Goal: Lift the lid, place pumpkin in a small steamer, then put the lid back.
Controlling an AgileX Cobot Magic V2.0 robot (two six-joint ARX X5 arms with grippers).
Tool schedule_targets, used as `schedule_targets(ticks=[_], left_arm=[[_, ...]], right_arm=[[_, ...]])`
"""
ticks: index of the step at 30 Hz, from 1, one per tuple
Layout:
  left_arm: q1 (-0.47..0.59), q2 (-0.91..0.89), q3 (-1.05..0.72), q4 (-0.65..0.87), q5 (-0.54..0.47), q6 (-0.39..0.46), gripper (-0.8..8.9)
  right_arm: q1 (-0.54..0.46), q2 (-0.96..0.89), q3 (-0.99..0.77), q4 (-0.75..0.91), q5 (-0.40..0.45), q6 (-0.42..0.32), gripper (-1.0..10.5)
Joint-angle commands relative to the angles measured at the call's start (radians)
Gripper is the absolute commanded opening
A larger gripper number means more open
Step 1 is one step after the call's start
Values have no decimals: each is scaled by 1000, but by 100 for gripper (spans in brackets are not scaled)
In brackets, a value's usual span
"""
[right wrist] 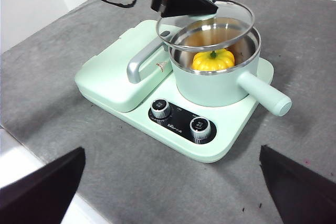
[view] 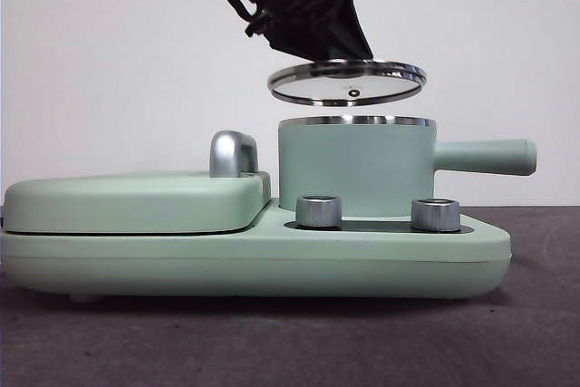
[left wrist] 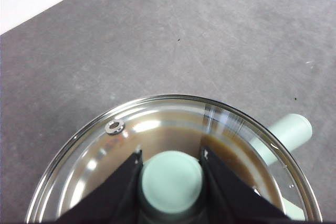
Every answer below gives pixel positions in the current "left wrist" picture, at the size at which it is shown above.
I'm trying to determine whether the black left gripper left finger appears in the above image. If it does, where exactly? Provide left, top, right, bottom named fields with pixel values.
left=56, top=149, right=144, bottom=224

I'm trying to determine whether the glass lid with green knob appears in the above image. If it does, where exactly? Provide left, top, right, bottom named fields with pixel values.
left=25, top=94, right=323, bottom=224

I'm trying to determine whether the mint green handled pot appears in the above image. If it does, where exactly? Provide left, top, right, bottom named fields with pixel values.
left=60, top=108, right=313, bottom=224

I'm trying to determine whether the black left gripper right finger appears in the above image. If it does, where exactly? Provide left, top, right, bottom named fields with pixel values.
left=198, top=145, right=293, bottom=224

